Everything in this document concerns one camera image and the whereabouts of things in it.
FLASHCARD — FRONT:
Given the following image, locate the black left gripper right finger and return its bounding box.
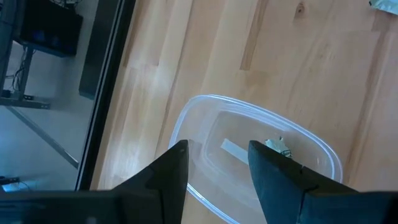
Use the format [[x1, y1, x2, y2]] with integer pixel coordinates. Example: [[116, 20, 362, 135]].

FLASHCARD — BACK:
[[248, 139, 358, 224]]

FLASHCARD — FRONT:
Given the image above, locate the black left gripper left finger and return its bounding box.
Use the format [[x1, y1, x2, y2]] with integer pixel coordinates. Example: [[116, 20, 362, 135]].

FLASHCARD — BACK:
[[112, 139, 190, 224]]

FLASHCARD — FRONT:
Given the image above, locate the rectangular clear plastic container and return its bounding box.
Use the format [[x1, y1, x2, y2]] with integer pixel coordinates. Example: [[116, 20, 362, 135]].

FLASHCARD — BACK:
[[167, 94, 344, 224]]

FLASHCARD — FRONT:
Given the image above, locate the green printed packet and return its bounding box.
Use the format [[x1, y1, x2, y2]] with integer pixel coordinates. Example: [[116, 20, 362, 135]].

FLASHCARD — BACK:
[[369, 0, 398, 16], [265, 136, 293, 159]]

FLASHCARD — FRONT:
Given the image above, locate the grey metal stand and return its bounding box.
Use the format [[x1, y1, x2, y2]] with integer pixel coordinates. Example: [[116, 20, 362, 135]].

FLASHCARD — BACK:
[[0, 43, 80, 170]]

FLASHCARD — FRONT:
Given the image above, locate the black computer box blue light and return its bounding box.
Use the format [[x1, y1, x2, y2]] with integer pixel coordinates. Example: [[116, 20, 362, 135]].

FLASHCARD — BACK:
[[20, 0, 84, 58]]

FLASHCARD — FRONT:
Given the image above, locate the black metal table frame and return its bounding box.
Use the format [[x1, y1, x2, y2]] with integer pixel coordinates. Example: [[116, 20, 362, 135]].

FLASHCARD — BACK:
[[75, 0, 137, 191]]

